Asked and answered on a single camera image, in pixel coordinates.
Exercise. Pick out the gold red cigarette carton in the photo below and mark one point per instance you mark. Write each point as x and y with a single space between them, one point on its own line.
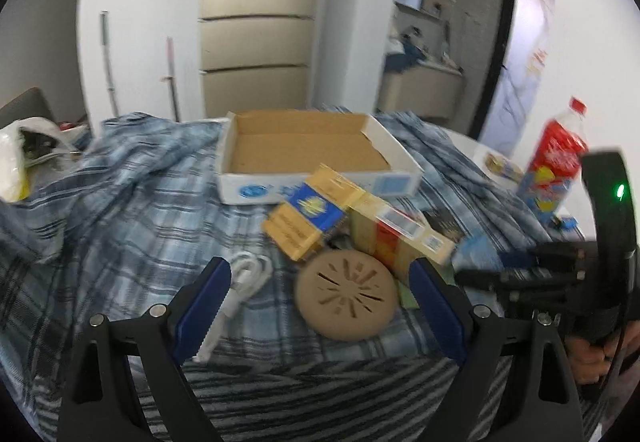
391 237

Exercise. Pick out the yellow blue cigarette pack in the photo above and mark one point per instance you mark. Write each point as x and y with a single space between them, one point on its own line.
298 225

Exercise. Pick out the person's right hand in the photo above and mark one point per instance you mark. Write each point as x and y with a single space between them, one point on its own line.
589 363

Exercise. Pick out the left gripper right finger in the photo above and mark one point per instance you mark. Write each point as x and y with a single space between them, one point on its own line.
539 401

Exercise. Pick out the small yellow blue pack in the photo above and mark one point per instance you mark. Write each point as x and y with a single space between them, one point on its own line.
502 167

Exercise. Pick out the green notepad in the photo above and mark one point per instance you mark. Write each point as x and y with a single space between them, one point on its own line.
406 298

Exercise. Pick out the open cardboard box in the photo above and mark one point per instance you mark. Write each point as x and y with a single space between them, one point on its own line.
263 156

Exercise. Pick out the grey mop handle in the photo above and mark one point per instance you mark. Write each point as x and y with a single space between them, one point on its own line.
107 63

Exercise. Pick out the beige vanity cabinet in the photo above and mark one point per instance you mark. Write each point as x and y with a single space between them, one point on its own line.
430 92

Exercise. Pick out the red iced tea bottle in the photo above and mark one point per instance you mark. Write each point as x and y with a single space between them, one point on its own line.
555 163

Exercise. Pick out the light blue tissue pack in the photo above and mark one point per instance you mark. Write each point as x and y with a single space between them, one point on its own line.
475 242

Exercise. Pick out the white plastic bag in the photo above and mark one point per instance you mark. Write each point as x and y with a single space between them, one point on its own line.
25 144

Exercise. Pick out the gold three-door refrigerator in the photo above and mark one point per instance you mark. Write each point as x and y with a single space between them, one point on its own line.
255 54

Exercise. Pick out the round tan perforated disc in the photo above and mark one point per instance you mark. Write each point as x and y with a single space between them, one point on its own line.
346 295

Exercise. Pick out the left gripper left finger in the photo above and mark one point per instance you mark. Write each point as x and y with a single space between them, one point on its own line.
100 401

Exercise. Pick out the grey chair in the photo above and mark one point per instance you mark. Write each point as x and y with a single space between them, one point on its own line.
30 103

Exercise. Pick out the blue plaid shirt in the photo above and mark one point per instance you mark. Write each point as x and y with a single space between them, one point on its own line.
139 217

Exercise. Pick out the dark broom handle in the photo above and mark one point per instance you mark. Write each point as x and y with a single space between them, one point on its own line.
170 79

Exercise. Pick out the black Face box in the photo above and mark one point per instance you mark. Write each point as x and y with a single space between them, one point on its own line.
444 222

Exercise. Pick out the blue clothing on counter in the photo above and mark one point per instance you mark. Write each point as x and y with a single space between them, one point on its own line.
402 56

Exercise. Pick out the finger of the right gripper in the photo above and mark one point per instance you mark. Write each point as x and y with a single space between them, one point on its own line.
509 280
490 259

